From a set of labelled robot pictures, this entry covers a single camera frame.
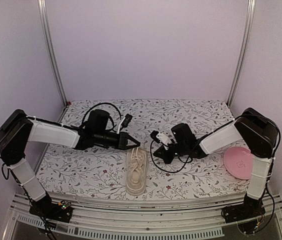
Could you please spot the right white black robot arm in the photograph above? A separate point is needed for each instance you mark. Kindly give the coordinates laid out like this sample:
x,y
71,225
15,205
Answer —
x,y
261,135

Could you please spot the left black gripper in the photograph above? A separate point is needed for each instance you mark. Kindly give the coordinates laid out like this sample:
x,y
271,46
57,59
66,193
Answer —
x,y
123,142

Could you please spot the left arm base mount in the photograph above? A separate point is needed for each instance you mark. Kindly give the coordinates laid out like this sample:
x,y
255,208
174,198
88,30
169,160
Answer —
x,y
51,211

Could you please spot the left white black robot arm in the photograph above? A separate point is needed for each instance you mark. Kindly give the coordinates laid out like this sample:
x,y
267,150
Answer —
x,y
20,129

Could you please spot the cream white sneaker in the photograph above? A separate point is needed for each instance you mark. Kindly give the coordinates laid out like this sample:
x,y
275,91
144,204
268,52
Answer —
x,y
136,171

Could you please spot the left aluminium frame post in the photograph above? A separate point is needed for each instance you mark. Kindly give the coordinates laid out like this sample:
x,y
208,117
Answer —
x,y
43,13

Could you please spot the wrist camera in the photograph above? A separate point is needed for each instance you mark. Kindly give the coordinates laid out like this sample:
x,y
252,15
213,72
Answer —
x,y
162,138
124,123

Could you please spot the right aluminium frame post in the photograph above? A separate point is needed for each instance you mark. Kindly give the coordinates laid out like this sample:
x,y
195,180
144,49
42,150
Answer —
x,y
251,4

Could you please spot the aluminium front rail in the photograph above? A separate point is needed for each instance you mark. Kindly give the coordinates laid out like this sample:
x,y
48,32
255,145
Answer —
x,y
181,219

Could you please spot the pink round plate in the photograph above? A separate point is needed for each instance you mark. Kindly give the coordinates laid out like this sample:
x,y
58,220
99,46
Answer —
x,y
238,161

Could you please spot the aluminium frame post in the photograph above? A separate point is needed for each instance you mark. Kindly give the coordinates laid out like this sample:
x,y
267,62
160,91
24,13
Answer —
x,y
43,13
251,4

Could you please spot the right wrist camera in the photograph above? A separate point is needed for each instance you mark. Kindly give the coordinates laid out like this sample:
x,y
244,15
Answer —
x,y
162,138

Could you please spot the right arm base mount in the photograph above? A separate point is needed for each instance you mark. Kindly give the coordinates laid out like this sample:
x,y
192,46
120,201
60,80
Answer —
x,y
250,208

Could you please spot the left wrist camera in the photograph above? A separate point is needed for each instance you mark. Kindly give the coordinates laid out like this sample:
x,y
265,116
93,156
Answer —
x,y
124,123

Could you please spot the floral patterned table mat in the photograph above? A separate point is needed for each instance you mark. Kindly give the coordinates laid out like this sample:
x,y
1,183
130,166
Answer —
x,y
101,173

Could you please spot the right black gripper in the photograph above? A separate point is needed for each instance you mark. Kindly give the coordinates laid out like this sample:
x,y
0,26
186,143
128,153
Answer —
x,y
166,158

